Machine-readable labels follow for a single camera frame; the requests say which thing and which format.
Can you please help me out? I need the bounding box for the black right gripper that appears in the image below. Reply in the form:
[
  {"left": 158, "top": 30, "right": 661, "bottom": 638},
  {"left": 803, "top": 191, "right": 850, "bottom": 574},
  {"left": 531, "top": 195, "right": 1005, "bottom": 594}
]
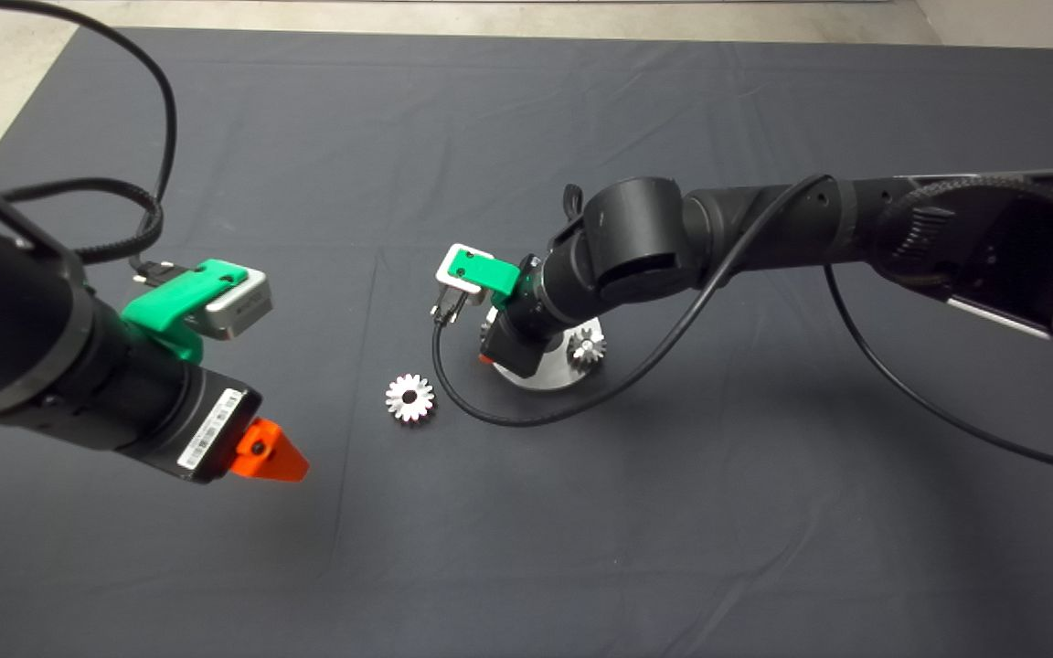
[{"left": 478, "top": 300, "right": 575, "bottom": 377}]

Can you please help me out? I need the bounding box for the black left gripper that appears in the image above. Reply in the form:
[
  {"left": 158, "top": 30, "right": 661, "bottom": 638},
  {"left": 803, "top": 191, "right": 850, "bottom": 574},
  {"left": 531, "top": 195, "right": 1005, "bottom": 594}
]
[{"left": 56, "top": 334, "right": 311, "bottom": 485}]

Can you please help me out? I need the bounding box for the large steel gear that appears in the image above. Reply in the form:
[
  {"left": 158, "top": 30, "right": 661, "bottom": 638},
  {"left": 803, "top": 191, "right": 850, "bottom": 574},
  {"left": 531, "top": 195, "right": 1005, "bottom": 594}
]
[{"left": 385, "top": 373, "right": 436, "bottom": 425}]

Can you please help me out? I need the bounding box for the small steel gear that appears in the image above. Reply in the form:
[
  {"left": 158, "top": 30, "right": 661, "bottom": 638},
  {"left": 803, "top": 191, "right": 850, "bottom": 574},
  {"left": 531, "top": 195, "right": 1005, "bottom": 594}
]
[{"left": 569, "top": 327, "right": 608, "bottom": 368}]

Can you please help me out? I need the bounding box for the round metal plate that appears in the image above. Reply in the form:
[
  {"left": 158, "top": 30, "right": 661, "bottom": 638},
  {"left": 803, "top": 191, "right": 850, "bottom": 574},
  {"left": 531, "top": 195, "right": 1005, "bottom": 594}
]
[{"left": 490, "top": 315, "right": 602, "bottom": 392}]

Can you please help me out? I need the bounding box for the dark grey table cloth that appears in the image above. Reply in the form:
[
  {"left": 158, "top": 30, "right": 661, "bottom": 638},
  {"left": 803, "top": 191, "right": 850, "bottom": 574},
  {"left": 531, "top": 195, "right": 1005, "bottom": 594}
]
[{"left": 0, "top": 27, "right": 1053, "bottom": 658}]

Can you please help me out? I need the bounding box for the thin black right camera cable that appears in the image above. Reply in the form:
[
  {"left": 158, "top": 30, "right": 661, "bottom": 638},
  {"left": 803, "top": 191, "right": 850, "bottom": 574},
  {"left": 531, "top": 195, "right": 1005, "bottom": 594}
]
[{"left": 429, "top": 174, "right": 1053, "bottom": 483}]

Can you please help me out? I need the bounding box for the thin black camera cable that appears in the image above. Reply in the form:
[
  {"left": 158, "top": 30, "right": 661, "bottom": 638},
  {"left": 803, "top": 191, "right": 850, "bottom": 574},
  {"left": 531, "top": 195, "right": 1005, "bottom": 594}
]
[
  {"left": 429, "top": 174, "right": 1053, "bottom": 483},
  {"left": 0, "top": 0, "right": 194, "bottom": 284}
]

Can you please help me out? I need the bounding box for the green right camera mount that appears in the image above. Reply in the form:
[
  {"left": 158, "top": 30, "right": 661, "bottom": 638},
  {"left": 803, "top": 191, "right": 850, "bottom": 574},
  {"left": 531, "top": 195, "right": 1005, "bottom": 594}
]
[{"left": 447, "top": 249, "right": 522, "bottom": 298}]

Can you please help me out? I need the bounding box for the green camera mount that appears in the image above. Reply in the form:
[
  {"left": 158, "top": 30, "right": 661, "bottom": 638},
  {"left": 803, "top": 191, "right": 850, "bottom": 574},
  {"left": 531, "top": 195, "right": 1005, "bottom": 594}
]
[
  {"left": 447, "top": 249, "right": 522, "bottom": 298},
  {"left": 122, "top": 260, "right": 250, "bottom": 362}
]

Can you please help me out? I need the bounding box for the grey right camera box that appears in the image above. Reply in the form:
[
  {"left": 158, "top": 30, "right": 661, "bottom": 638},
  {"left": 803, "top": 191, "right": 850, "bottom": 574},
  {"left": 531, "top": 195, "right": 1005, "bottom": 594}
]
[{"left": 435, "top": 243, "right": 495, "bottom": 307}]

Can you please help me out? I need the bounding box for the grey camera box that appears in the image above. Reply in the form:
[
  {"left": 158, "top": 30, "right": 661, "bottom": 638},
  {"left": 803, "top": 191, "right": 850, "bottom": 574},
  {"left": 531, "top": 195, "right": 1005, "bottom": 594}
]
[
  {"left": 435, "top": 243, "right": 495, "bottom": 307},
  {"left": 200, "top": 270, "right": 273, "bottom": 342}
]

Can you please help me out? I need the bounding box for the grey left camera box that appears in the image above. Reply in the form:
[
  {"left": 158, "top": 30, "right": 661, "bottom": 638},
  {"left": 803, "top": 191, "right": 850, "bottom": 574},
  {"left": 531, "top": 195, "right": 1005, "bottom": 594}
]
[{"left": 200, "top": 270, "right": 273, "bottom": 342}]

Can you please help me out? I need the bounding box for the green left camera mount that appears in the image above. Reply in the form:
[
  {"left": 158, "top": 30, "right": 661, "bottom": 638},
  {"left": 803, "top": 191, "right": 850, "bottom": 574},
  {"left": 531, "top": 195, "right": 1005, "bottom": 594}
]
[{"left": 122, "top": 260, "right": 250, "bottom": 362}]

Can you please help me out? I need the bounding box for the braided black left arm cable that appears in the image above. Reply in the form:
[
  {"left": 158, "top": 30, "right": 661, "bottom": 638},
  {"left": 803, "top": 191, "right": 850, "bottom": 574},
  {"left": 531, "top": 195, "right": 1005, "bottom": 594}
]
[{"left": 0, "top": 176, "right": 166, "bottom": 266}]

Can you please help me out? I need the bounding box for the braided black arm cable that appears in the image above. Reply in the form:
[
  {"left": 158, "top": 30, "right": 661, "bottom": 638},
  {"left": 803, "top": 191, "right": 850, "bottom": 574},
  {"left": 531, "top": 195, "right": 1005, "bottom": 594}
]
[
  {"left": 0, "top": 176, "right": 166, "bottom": 266},
  {"left": 874, "top": 175, "right": 1053, "bottom": 275}
]

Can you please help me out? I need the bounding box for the thin black left camera cable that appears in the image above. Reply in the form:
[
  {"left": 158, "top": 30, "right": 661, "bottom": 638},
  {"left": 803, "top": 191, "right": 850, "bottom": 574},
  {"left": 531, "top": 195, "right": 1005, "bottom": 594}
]
[{"left": 0, "top": 0, "right": 194, "bottom": 284}]

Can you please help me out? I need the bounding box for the braided black right arm cable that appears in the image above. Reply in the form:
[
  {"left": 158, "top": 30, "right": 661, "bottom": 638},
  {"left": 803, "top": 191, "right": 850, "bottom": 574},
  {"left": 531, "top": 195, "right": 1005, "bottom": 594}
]
[{"left": 874, "top": 175, "right": 1053, "bottom": 275}]

